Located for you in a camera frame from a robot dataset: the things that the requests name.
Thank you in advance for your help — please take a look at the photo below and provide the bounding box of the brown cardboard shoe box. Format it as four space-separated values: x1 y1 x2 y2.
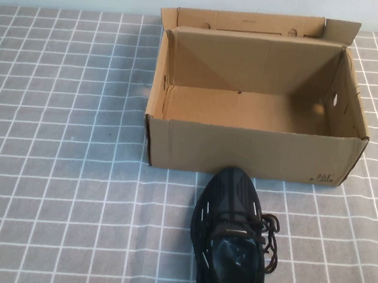
139 0 378 190

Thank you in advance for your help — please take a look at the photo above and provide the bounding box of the grey white-checked tablecloth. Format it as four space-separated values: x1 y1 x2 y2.
0 0 378 283

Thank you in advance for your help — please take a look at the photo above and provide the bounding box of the black sneaker with white dashes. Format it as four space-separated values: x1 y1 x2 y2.
184 162 289 283

